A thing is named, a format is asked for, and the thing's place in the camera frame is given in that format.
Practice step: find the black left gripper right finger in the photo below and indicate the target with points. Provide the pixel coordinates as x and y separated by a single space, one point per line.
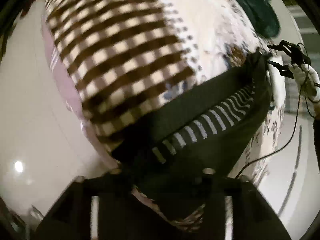
235 209

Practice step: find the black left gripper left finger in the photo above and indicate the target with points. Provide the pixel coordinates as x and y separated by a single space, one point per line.
98 208

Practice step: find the black striped long-sleeve shirt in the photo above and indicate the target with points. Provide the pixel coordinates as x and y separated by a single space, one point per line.
209 126

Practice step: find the white gloved right hand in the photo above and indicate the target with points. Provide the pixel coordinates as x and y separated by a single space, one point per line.
307 81

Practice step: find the white folded garment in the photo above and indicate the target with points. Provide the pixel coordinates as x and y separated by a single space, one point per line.
278 86

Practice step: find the white bed headboard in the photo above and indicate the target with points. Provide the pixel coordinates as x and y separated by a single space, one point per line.
289 180

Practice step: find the dark green folded quilt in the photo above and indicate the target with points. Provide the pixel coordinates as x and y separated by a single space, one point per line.
262 17

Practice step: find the floral bed sheet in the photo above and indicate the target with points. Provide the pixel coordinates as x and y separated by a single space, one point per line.
116 61

